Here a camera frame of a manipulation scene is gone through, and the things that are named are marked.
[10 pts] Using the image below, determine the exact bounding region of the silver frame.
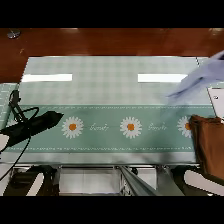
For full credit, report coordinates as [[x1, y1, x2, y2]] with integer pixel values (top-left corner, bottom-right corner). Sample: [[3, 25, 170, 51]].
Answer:
[[0, 161, 201, 197]]

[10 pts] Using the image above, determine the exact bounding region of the light blue shirt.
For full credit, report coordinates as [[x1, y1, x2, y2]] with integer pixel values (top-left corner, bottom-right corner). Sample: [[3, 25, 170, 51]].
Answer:
[[165, 49, 224, 105]]

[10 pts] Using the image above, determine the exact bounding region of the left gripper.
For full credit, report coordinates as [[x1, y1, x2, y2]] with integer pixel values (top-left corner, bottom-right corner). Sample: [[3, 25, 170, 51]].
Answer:
[[0, 110, 64, 145]]

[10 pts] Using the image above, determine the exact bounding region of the small grey round object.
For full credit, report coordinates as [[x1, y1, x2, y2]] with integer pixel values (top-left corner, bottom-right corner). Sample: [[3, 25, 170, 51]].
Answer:
[[6, 30, 22, 40]]

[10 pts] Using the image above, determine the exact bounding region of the brown garment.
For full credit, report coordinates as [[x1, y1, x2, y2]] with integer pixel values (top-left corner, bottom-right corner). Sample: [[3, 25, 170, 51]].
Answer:
[[189, 114, 224, 182]]

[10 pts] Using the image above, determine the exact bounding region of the black cable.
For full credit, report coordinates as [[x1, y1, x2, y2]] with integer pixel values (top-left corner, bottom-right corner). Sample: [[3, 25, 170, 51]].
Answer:
[[0, 105, 40, 183]]

